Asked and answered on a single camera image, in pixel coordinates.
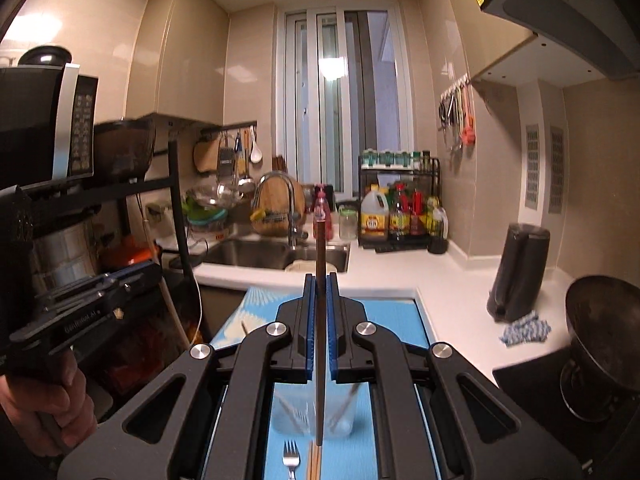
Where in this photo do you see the wooden chopstick three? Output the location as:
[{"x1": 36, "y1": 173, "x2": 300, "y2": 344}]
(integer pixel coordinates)
[{"x1": 330, "y1": 384, "x2": 360, "y2": 430}]

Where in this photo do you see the white handled metal fork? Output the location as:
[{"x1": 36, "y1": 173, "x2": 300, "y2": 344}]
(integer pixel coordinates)
[{"x1": 282, "y1": 441, "x2": 300, "y2": 480}]

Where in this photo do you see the wooden chopstick six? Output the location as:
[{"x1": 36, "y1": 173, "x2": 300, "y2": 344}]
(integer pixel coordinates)
[{"x1": 305, "y1": 440, "x2": 314, "y2": 480}]

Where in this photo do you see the wooden chopstick five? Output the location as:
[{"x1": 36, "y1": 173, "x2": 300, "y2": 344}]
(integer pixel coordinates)
[{"x1": 314, "y1": 220, "x2": 326, "y2": 448}]

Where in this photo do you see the wooden chopstick seven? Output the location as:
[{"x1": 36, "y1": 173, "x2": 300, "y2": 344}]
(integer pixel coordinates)
[{"x1": 311, "y1": 444, "x2": 322, "y2": 480}]

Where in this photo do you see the chrome kitchen faucet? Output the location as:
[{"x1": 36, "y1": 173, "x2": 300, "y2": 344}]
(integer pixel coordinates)
[{"x1": 250, "y1": 170, "x2": 310, "y2": 248}]

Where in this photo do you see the person's left hand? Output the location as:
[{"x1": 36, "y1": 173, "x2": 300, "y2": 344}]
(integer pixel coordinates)
[{"x1": 1, "y1": 350, "x2": 98, "y2": 456}]

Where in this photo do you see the orange pot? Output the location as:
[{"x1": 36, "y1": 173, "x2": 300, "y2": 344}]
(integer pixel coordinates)
[{"x1": 98, "y1": 235, "x2": 152, "y2": 272}]

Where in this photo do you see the steel stock pot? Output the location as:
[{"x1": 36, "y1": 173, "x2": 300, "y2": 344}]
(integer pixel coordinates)
[{"x1": 29, "y1": 220, "x2": 98, "y2": 294}]

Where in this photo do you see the clear plastic utensil holder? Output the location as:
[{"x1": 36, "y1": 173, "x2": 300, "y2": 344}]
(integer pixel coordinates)
[{"x1": 271, "y1": 382, "x2": 360, "y2": 440}]

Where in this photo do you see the blue white patterned mat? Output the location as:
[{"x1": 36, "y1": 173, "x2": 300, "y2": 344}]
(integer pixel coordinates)
[{"x1": 202, "y1": 285, "x2": 442, "y2": 480}]

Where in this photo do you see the stainless steel sink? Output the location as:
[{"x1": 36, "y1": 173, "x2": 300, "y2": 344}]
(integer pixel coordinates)
[{"x1": 199, "y1": 236, "x2": 352, "y2": 273}]

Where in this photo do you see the blue white dish cloth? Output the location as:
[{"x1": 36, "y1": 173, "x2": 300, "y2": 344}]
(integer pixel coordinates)
[{"x1": 500, "y1": 311, "x2": 551, "y2": 348}]

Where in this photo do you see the black shelving rack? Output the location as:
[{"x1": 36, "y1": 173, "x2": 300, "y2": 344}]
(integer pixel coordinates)
[{"x1": 0, "y1": 138, "x2": 202, "y2": 321}]

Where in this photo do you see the metal bowl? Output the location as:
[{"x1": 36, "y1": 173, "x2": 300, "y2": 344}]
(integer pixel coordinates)
[{"x1": 186, "y1": 183, "x2": 243, "y2": 209}]

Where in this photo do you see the dark bowl on shelf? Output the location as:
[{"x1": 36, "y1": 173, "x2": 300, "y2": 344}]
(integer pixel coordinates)
[{"x1": 93, "y1": 118, "x2": 156, "y2": 180}]

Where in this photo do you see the black electric kettle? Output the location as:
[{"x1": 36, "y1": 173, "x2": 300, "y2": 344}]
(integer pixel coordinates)
[{"x1": 487, "y1": 223, "x2": 550, "y2": 323}]

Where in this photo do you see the black gas stove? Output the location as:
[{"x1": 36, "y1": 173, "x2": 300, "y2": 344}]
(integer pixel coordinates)
[{"x1": 492, "y1": 347, "x2": 639, "y2": 479}]

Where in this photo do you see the metal box grater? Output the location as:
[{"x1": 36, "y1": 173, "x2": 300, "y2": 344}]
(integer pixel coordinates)
[{"x1": 217, "y1": 146, "x2": 235, "y2": 179}]

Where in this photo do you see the white plate in sink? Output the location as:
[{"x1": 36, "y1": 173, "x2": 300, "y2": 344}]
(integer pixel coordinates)
[{"x1": 284, "y1": 259, "x2": 338, "y2": 274}]

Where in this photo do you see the microwave oven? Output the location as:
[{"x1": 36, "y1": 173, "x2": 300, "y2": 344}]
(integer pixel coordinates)
[{"x1": 0, "y1": 63, "x2": 99, "y2": 188}]

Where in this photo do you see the wooden cutting board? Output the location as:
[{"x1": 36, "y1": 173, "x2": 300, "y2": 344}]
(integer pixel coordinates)
[{"x1": 249, "y1": 176, "x2": 307, "y2": 239}]

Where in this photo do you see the white hanging ladle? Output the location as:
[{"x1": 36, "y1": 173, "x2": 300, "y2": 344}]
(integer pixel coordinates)
[{"x1": 250, "y1": 126, "x2": 262, "y2": 165}]

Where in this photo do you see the black wok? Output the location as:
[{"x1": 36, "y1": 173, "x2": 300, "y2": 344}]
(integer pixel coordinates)
[{"x1": 565, "y1": 275, "x2": 639, "y2": 393}]

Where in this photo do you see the dark soy sauce bottle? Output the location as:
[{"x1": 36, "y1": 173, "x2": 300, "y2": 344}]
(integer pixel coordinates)
[{"x1": 390, "y1": 182, "x2": 409, "y2": 240}]

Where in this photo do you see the yellow label oil jug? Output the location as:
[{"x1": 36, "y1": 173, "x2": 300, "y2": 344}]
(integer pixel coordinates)
[{"x1": 360, "y1": 184, "x2": 390, "y2": 243}]

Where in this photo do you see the glass jar green lid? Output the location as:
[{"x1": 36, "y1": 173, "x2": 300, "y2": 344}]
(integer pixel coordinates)
[{"x1": 338, "y1": 204, "x2": 358, "y2": 240}]

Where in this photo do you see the pink dish soap bottle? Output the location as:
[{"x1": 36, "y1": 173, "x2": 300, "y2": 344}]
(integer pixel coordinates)
[{"x1": 314, "y1": 184, "x2": 334, "y2": 240}]

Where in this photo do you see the black condiment rack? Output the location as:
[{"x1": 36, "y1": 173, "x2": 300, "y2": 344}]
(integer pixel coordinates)
[{"x1": 357, "y1": 148, "x2": 448, "y2": 254}]

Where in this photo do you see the hanging utensil set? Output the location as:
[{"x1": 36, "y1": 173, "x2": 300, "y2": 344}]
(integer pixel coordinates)
[{"x1": 437, "y1": 74, "x2": 476, "y2": 154}]

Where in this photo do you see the range hood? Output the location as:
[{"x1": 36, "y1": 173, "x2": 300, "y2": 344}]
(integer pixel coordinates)
[{"x1": 476, "y1": 0, "x2": 639, "y2": 80}]

